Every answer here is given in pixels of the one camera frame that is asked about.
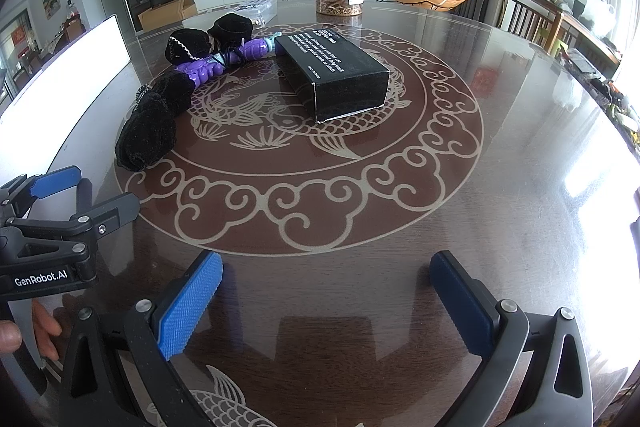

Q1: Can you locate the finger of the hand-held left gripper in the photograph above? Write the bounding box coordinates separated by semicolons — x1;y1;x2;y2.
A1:
5;193;141;241
0;165;83;221

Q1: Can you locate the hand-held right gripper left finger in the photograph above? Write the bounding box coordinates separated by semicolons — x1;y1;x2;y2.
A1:
59;249;224;427

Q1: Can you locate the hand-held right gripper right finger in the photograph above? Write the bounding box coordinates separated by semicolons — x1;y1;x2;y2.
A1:
429;250;593;427

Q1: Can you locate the black velvet hair bow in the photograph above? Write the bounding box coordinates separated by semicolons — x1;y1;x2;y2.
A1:
114;13;254;171

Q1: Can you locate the white storage box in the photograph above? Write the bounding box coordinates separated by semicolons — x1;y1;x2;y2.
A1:
0;13;132;188

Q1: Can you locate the purple plastic toy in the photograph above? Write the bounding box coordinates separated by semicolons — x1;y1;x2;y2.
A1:
175;36;277;88

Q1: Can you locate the black cardboard box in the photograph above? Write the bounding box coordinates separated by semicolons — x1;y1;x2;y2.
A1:
274;27;390;124

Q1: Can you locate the person's left hand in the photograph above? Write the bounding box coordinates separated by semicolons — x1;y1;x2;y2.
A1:
0;298;63;362

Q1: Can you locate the brown cardboard carton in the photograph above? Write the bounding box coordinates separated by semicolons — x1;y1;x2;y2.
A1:
137;0;198;32

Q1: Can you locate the clear plastic case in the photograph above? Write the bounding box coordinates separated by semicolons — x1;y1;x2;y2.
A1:
227;0;277;22

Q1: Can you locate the assorted clutter pile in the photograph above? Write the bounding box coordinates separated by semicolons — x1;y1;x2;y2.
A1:
590;72;640;142

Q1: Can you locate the wooden chair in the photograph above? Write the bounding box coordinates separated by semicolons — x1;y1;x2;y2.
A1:
497;0;563;52

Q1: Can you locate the wooden side table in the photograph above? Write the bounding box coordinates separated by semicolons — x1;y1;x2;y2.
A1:
550;0;621;68

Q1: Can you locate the white plastic bag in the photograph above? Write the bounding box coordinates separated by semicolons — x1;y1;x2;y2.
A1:
582;0;617;32

